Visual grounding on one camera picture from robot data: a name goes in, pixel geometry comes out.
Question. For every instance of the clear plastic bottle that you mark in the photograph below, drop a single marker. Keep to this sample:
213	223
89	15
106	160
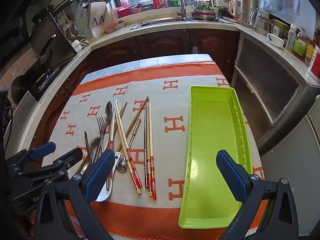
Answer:
291	38

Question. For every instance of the black stove cover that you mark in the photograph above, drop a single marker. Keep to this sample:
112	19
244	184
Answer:
53	45

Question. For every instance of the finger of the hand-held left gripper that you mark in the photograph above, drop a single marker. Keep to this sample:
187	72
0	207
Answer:
43	150
67	158

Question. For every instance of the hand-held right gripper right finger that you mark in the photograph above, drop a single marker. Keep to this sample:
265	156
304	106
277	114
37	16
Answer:
231	177

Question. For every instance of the dark wooden cabinets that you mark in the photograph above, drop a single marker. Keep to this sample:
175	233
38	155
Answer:
155	43

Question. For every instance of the dark spiral chopstick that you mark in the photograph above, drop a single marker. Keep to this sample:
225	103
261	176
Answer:
146	155

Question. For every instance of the white tub red label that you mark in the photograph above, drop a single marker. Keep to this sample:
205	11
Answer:
314	63

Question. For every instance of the small white bowls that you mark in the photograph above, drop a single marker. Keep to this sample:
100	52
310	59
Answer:
76	45

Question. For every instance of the green vegetables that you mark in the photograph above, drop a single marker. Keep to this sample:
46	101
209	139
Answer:
203	5

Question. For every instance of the steel cabinet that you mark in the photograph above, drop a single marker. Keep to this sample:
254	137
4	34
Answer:
265	80

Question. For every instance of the white electric kettle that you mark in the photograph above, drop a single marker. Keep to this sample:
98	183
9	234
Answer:
243	7

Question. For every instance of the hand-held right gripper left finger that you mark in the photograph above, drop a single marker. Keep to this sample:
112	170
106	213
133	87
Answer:
100	175

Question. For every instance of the slim metal utensil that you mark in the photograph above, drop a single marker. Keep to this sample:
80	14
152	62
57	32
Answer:
86	142

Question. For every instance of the steel sink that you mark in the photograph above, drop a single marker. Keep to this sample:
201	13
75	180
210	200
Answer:
160	23

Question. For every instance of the striped steel chopstick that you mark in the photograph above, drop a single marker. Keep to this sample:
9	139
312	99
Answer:
111	140

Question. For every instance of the white ceramic spoon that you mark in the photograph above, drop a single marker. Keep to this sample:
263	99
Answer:
106	195

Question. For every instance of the yellow bottle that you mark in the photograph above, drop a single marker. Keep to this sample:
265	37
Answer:
310	55

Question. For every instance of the black range hood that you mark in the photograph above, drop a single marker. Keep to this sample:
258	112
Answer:
20	12

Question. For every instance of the wooden cutting board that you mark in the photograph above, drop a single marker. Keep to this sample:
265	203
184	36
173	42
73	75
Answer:
96	13

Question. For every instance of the pink lidded container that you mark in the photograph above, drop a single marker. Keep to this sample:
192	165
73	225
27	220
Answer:
110	28

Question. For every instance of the steel kitchen faucet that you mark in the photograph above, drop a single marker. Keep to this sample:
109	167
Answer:
183	5

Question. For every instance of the pink plastic basin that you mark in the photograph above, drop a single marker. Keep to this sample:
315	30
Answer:
122	12

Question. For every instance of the glass jug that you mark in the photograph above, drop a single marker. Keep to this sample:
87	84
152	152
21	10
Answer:
261	22

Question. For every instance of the green label oil bottle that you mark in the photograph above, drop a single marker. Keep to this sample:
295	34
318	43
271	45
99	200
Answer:
300	46

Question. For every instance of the green plastic tray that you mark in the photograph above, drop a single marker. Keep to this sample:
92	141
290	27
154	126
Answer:
212	142

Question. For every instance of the orange printed blanket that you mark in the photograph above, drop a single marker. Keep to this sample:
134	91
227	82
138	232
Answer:
160	92

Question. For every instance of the white patterned bowl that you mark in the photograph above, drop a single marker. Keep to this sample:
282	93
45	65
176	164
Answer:
275	40

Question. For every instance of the metal fork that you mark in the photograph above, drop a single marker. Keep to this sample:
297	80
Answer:
100	127

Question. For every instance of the large metal spoon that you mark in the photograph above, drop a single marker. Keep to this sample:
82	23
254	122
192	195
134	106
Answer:
108	111

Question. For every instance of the brown wooden chopstick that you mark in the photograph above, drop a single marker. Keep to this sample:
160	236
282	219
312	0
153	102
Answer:
122	111
140	110

